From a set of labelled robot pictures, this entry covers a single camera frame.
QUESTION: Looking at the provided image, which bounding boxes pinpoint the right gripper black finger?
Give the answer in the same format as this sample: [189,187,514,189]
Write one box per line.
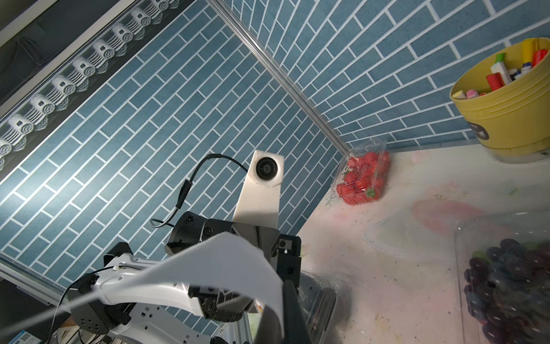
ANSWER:
[282,280,311,344]

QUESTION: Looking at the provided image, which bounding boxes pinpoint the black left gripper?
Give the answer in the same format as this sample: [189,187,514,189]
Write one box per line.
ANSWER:
[165,210,302,323]

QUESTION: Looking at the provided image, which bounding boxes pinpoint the white fruit sticker sheet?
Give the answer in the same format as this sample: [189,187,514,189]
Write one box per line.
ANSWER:
[0,231,285,344]

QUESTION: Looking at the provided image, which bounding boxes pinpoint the clear box of blueberries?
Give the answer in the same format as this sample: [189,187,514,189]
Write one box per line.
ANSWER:
[455,211,549,343]

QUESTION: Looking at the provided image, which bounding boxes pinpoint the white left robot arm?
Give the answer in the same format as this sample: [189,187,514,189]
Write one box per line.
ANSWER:
[67,210,311,343]

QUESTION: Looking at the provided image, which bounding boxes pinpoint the clear box of strawberries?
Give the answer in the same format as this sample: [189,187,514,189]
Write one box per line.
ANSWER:
[330,138,391,206]

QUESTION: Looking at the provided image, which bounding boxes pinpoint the yellow pen cup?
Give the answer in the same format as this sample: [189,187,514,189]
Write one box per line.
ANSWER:
[450,37,549,163]

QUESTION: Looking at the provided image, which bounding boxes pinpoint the LED light strip overhead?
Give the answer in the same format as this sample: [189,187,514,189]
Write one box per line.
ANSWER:
[1,0,188,168]

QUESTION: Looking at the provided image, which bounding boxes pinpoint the aluminium corner post left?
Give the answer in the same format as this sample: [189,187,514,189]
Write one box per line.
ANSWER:
[206,0,349,154]

